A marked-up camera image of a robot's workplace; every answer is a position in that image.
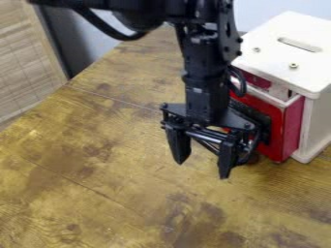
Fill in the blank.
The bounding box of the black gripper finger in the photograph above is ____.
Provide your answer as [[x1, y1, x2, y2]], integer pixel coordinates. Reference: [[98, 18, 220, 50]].
[[166, 125, 191, 165], [218, 141, 238, 179]]

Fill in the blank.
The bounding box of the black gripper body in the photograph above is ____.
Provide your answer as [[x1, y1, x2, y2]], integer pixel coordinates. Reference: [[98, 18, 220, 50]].
[[160, 62, 259, 144]]

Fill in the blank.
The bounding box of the black metal drawer handle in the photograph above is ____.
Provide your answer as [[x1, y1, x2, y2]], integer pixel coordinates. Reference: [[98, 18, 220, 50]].
[[230, 98, 274, 166]]

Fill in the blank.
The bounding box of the red drawer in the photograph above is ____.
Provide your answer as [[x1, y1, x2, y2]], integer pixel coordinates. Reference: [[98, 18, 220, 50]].
[[227, 69, 307, 163]]

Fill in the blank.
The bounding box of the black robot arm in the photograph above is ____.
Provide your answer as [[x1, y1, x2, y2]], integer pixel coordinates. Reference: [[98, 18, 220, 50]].
[[26, 0, 262, 179]]

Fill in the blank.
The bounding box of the white wooden box cabinet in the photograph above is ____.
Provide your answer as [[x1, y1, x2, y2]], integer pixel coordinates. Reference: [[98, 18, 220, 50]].
[[232, 12, 331, 164]]

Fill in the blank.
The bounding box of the wooden slatted panel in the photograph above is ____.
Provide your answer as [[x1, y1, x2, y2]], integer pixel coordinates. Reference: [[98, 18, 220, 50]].
[[0, 0, 67, 123]]

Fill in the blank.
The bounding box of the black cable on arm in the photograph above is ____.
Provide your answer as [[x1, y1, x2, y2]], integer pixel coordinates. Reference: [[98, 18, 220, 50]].
[[72, 8, 150, 42]]

